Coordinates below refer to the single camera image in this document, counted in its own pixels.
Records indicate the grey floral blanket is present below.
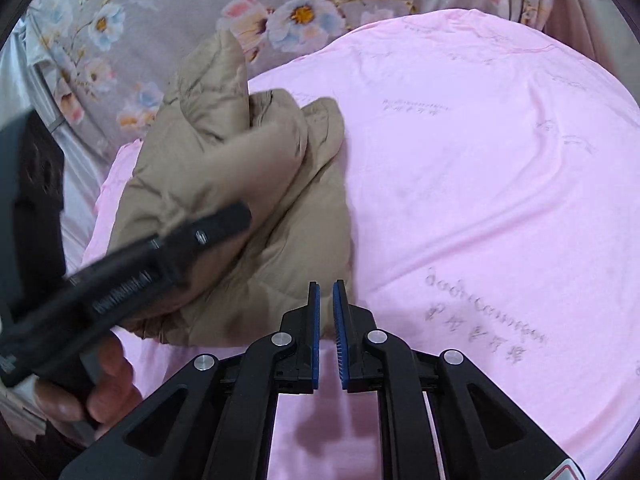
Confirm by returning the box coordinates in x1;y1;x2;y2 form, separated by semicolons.
24;0;553;158

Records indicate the white satin bedding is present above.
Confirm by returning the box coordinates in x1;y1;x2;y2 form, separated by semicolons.
0;16;109;441

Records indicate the tan puffer jacket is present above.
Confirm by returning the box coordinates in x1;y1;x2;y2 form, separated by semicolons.
110;32;352;347

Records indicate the person's left hand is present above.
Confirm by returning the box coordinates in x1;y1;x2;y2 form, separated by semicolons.
34;331;144;443

